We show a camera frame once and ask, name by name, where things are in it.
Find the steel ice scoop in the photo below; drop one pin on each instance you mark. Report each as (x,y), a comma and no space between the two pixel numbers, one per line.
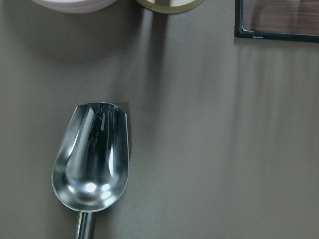
(91,168)

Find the black framed board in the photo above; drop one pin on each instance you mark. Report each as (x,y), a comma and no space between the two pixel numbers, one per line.
(295,20)

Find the pink bowl of ice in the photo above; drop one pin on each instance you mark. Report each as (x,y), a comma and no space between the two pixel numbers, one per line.
(75,6)

